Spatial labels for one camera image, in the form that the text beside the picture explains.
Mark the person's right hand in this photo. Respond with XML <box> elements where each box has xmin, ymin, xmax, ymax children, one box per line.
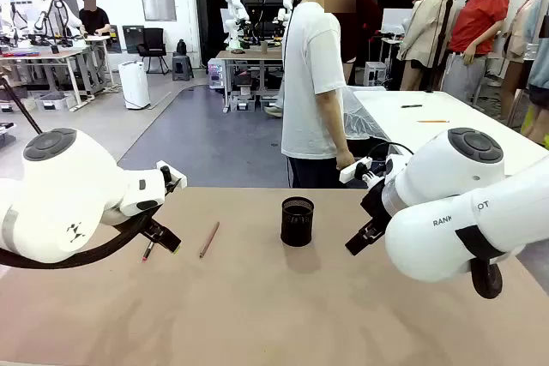
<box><xmin>335</xmin><ymin>148</ymin><xmax>355</xmax><ymax>171</ymax></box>

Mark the mannequin in beige jacket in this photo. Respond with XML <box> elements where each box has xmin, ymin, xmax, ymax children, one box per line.
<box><xmin>395</xmin><ymin>0</ymin><xmax>456</xmax><ymax>92</ymax></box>

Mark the grey storage bin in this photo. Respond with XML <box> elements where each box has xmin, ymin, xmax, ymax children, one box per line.
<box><xmin>35</xmin><ymin>91</ymin><xmax>76</xmax><ymax>113</ymax></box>

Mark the black tripod stand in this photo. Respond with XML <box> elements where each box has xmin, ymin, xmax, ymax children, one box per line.
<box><xmin>425</xmin><ymin>0</ymin><xmax>456</xmax><ymax>94</ymax></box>

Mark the lit computer tower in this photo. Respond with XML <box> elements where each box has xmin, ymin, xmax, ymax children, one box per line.
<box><xmin>207</xmin><ymin>58</ymin><xmax>226</xmax><ymax>91</ymax></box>

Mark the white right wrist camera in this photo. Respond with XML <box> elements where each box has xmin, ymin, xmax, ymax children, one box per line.
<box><xmin>338</xmin><ymin>156</ymin><xmax>374</xmax><ymax>184</ymax></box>

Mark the person in red shirt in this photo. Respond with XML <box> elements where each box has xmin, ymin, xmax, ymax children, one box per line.
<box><xmin>441</xmin><ymin>0</ymin><xmax>512</xmax><ymax>106</ymax></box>

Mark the white air purifier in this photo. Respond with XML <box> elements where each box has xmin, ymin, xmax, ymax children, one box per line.
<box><xmin>118</xmin><ymin>61</ymin><xmax>152</xmax><ymax>111</ymax></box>

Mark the person's right forearm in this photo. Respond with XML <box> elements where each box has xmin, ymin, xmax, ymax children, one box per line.
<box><xmin>316</xmin><ymin>89</ymin><xmax>351</xmax><ymax>157</ymax></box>

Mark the white box on floor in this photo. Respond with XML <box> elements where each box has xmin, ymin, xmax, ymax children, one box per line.
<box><xmin>363</xmin><ymin>61</ymin><xmax>388</xmax><ymax>87</ymax></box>

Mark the person in white t-shirt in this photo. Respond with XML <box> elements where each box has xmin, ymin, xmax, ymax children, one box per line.
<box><xmin>281</xmin><ymin>0</ymin><xmax>358</xmax><ymax>189</ymax></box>

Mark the wooden top workbench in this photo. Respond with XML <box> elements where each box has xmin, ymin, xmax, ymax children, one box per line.
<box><xmin>0</xmin><ymin>45</ymin><xmax>94</xmax><ymax>102</ymax></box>

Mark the black office chair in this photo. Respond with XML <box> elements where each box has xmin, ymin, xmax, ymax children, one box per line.
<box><xmin>136</xmin><ymin>27</ymin><xmax>171</xmax><ymax>76</ymax></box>

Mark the black mesh pen holder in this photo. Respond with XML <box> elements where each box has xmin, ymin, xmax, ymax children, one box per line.
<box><xmin>280</xmin><ymin>196</ymin><xmax>315</xmax><ymax>249</ymax></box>

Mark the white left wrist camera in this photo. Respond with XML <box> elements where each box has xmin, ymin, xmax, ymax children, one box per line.
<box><xmin>155</xmin><ymin>159</ymin><xmax>189</xmax><ymax>191</ymax></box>

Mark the black step stool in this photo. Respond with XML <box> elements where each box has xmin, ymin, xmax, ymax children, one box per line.
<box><xmin>172</xmin><ymin>51</ymin><xmax>196</xmax><ymax>82</ymax></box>

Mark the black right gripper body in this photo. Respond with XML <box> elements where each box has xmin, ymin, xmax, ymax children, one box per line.
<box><xmin>360</xmin><ymin>178</ymin><xmax>389</xmax><ymax>231</ymax></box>

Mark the black tripod leg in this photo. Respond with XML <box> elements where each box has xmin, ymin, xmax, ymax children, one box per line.
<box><xmin>0</xmin><ymin>75</ymin><xmax>45</xmax><ymax>136</ymax></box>

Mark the seated person in black shirt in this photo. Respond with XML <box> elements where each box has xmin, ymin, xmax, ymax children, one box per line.
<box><xmin>78</xmin><ymin>0</ymin><xmax>112</xmax><ymax>38</ymax></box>

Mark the reddish brown pencil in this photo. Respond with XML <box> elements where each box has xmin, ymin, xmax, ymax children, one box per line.
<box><xmin>198</xmin><ymin>221</ymin><xmax>220</xmax><ymax>259</ymax></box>

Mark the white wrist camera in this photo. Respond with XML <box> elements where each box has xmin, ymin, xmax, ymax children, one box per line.
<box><xmin>338</xmin><ymin>156</ymin><xmax>374</xmax><ymax>184</ymax></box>
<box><xmin>155</xmin><ymin>159</ymin><xmax>189</xmax><ymax>191</ymax></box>

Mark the background robot table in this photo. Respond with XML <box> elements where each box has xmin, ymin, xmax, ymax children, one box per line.
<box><xmin>214</xmin><ymin>48</ymin><xmax>285</xmax><ymax>115</ymax></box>

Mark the thin black camera cable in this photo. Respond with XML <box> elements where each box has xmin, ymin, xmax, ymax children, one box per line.
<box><xmin>367</xmin><ymin>141</ymin><xmax>415</xmax><ymax>166</ymax></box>

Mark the white robot with black cables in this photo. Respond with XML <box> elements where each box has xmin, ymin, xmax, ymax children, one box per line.
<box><xmin>33</xmin><ymin>0</ymin><xmax>83</xmax><ymax>48</ymax></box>

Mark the mannequin in dark red top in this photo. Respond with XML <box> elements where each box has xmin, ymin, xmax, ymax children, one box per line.
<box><xmin>334</xmin><ymin>0</ymin><xmax>383</xmax><ymax>85</ymax></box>

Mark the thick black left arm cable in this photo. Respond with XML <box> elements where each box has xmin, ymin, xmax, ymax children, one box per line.
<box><xmin>0</xmin><ymin>207</ymin><xmax>162</xmax><ymax>271</ymax></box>

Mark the mannequin with bucket hat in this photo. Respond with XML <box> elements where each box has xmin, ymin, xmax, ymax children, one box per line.
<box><xmin>498</xmin><ymin>0</ymin><xmax>549</xmax><ymax>145</ymax></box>

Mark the white side table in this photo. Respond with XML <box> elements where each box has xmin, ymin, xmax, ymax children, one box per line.
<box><xmin>347</xmin><ymin>88</ymin><xmax>549</xmax><ymax>175</ymax></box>

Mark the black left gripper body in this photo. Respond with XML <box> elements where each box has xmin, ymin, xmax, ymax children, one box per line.
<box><xmin>139</xmin><ymin>188</ymin><xmax>174</xmax><ymax>232</ymax></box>

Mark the clear plastic sheet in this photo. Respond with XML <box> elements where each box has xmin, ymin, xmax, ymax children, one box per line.
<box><xmin>342</xmin><ymin>85</ymin><xmax>389</xmax><ymax>141</ymax></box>

